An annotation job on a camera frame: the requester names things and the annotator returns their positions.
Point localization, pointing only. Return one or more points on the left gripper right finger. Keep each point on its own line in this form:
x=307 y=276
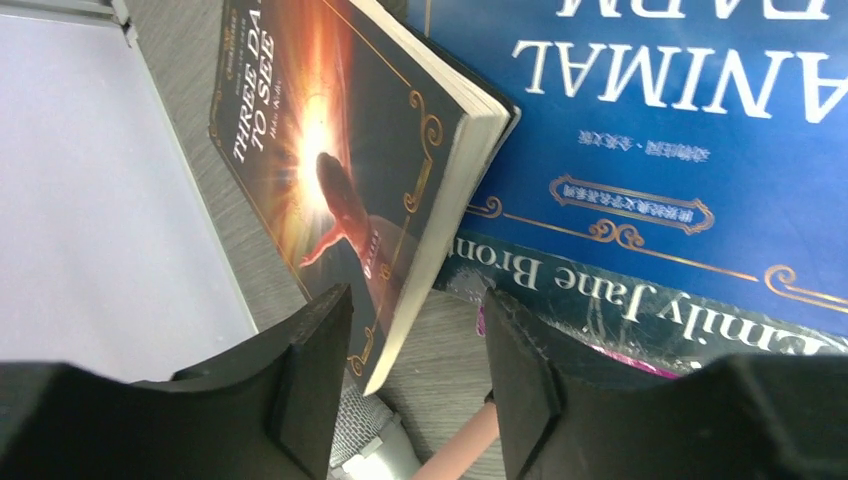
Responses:
x=567 y=411

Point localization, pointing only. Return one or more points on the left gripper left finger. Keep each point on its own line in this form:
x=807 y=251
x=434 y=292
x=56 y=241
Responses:
x=264 y=409

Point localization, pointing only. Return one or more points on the Wuthering Heights book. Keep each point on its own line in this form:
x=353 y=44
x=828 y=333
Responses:
x=664 y=330

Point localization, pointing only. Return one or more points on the dark Three Days book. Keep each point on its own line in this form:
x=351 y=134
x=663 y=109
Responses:
x=358 y=142

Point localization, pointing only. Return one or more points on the blue Animal Farm book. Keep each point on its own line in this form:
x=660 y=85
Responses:
x=701 y=145

